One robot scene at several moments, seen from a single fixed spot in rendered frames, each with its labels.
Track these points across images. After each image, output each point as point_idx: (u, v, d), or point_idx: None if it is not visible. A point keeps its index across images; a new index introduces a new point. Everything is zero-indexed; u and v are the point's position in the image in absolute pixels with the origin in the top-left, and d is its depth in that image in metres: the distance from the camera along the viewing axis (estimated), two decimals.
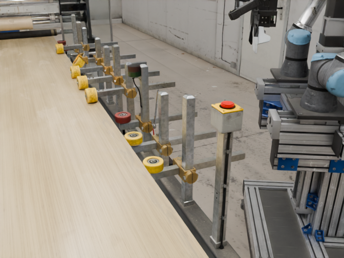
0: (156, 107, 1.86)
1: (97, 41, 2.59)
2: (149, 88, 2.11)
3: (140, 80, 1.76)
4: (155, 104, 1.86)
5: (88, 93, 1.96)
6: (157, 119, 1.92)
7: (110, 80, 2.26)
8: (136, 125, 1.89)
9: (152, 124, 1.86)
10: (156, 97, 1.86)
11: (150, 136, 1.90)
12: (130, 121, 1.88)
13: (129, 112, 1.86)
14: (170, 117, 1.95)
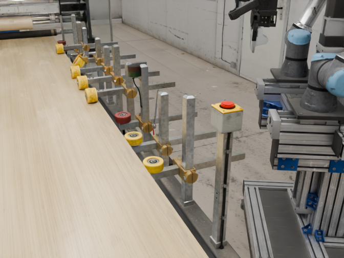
0: (156, 107, 1.86)
1: (97, 41, 2.59)
2: (149, 88, 2.11)
3: (140, 80, 1.76)
4: (155, 104, 1.86)
5: (88, 93, 1.96)
6: (157, 119, 1.92)
7: (110, 80, 2.26)
8: (136, 125, 1.89)
9: (152, 124, 1.86)
10: (156, 97, 1.86)
11: (150, 136, 1.90)
12: (130, 121, 1.88)
13: (129, 112, 1.86)
14: (170, 117, 1.95)
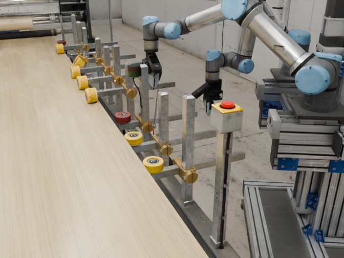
0: (156, 107, 1.86)
1: (97, 41, 2.59)
2: (149, 88, 2.11)
3: (140, 80, 1.76)
4: (155, 104, 1.86)
5: (88, 93, 1.96)
6: (157, 119, 1.92)
7: (110, 80, 2.26)
8: (136, 125, 1.89)
9: (152, 124, 1.86)
10: (156, 97, 1.86)
11: (150, 136, 1.90)
12: (130, 121, 1.88)
13: (129, 112, 1.86)
14: (170, 117, 1.95)
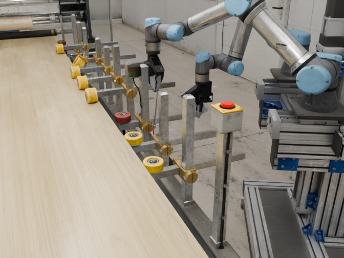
0: (156, 107, 1.86)
1: (97, 41, 2.59)
2: (149, 88, 2.11)
3: (140, 80, 1.76)
4: (155, 104, 1.86)
5: (88, 93, 1.96)
6: (157, 119, 1.92)
7: (110, 80, 2.26)
8: (136, 125, 1.89)
9: (152, 124, 1.86)
10: (156, 97, 1.86)
11: (150, 136, 1.90)
12: (130, 121, 1.88)
13: (129, 112, 1.86)
14: (170, 117, 1.95)
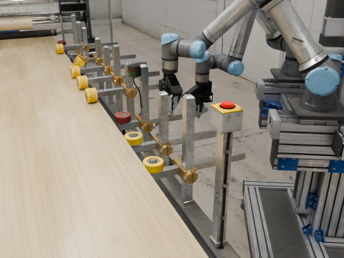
0: None
1: (97, 41, 2.59)
2: (149, 88, 2.11)
3: (140, 80, 1.76)
4: None
5: (88, 93, 1.96)
6: (157, 119, 1.92)
7: (110, 80, 2.26)
8: (136, 125, 1.89)
9: (153, 125, 1.85)
10: (169, 116, 1.75)
11: (150, 136, 1.90)
12: (130, 121, 1.88)
13: (129, 112, 1.86)
14: (170, 117, 1.95)
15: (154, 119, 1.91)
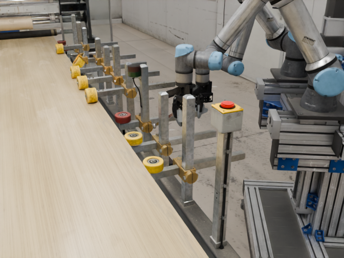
0: None
1: (97, 41, 2.59)
2: (149, 88, 2.11)
3: (140, 80, 1.76)
4: None
5: (88, 93, 1.96)
6: (157, 119, 1.92)
7: (110, 80, 2.26)
8: (136, 125, 1.89)
9: (153, 125, 1.85)
10: (169, 116, 1.75)
11: (150, 136, 1.90)
12: (130, 121, 1.88)
13: (129, 112, 1.86)
14: (170, 117, 1.95)
15: (154, 119, 1.91)
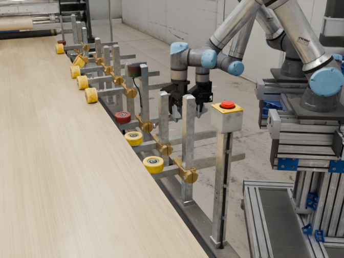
0: None
1: (97, 41, 2.59)
2: (149, 88, 2.11)
3: (140, 80, 1.76)
4: None
5: (88, 93, 1.96)
6: (157, 119, 1.92)
7: (110, 80, 2.26)
8: (136, 125, 1.89)
9: (153, 125, 1.85)
10: (169, 116, 1.75)
11: (150, 136, 1.90)
12: (130, 121, 1.88)
13: (129, 112, 1.86)
14: (170, 117, 1.95)
15: (154, 119, 1.91)
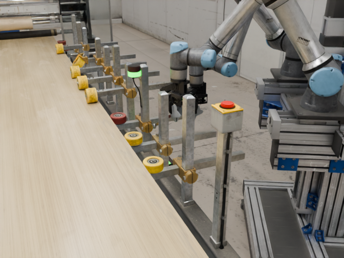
0: None
1: (97, 41, 2.59)
2: (149, 88, 2.11)
3: (140, 80, 1.76)
4: None
5: (88, 93, 1.96)
6: (152, 120, 1.91)
7: (110, 80, 2.26)
8: (131, 126, 1.88)
9: (153, 125, 1.85)
10: (169, 116, 1.75)
11: (150, 136, 1.90)
12: (125, 122, 1.87)
13: (124, 113, 1.86)
14: None
15: (149, 120, 1.90)
